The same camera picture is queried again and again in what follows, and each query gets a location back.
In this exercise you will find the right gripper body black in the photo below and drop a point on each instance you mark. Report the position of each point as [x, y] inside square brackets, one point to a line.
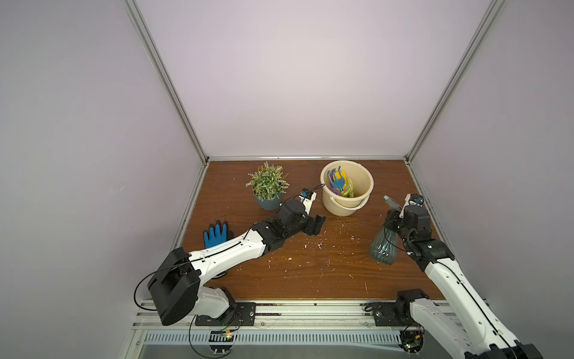
[393, 222]

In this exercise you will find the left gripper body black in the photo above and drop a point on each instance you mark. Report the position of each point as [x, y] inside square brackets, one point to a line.
[303, 226]

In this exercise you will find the teal spray bottle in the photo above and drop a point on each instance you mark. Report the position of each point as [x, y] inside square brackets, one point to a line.
[385, 247]

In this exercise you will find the blue rake yellow handle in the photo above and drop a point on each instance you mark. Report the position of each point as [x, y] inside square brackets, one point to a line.
[340, 182]

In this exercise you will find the green trowel wooden handle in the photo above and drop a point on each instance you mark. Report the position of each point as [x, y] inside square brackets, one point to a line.
[348, 191]

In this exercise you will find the yellow shovel yellow handle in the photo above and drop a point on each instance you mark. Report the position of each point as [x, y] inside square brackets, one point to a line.
[343, 175]

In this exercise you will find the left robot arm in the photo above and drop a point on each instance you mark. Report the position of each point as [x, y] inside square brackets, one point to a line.
[178, 287]

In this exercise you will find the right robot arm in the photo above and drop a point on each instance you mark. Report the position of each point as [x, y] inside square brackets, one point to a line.
[480, 334]

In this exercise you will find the blue black gardening glove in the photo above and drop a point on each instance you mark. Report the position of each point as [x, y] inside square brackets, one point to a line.
[216, 234]

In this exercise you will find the artificial plant in grey pot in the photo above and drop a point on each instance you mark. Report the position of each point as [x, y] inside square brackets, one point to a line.
[268, 185]

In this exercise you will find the cream plastic bucket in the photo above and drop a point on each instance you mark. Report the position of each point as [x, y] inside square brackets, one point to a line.
[363, 187]

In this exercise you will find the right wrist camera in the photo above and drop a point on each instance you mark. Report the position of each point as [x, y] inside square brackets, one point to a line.
[412, 200]

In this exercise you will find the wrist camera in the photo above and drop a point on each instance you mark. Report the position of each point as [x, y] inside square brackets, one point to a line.
[307, 197]
[412, 200]

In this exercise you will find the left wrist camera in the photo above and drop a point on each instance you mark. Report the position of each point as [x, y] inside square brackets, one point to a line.
[307, 197]

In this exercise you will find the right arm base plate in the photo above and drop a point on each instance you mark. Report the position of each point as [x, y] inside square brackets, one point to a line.
[390, 313]

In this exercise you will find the aluminium front rail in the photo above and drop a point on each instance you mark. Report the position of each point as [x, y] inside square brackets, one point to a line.
[284, 314]

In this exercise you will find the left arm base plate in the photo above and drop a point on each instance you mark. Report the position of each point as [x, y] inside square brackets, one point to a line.
[238, 315]

